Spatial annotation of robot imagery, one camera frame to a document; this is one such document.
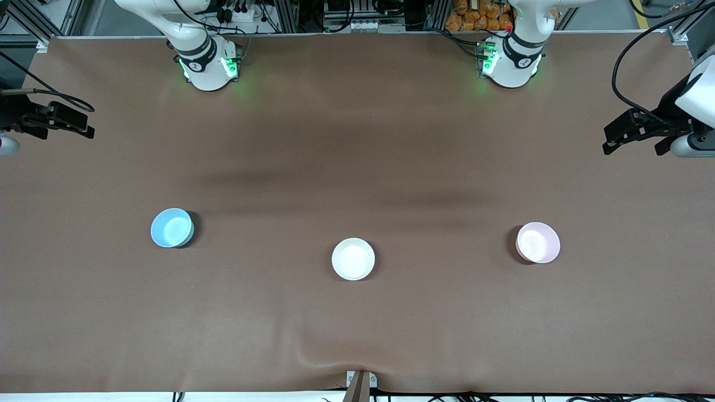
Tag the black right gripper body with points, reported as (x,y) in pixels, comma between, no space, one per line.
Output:
(12,113)

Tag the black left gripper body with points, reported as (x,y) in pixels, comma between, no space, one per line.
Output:
(668,109)

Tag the pink bowl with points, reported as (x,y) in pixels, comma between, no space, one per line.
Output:
(537,242)

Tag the blue bowl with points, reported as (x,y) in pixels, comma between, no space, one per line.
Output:
(172,228)

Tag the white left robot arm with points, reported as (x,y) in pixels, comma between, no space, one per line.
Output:
(514,67)

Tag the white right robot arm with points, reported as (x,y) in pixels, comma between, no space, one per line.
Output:
(206,67)

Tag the white bowl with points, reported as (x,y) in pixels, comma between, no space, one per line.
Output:
(353,259)

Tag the orange snack bags pile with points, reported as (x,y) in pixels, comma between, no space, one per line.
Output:
(475,19)

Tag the white power strip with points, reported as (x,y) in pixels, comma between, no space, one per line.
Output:
(240,15)

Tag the brown table cover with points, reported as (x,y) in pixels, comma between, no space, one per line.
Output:
(357,139)

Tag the white terminal block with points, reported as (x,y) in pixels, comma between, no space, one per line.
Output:
(361,26)

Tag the brown wooden bar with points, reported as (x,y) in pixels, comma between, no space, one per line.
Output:
(357,391)

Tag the aluminium frame profile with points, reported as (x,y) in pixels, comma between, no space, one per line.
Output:
(39,28)
(289,15)
(435,14)
(684,36)

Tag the grey metal bracket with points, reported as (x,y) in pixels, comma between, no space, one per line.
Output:
(372,381)

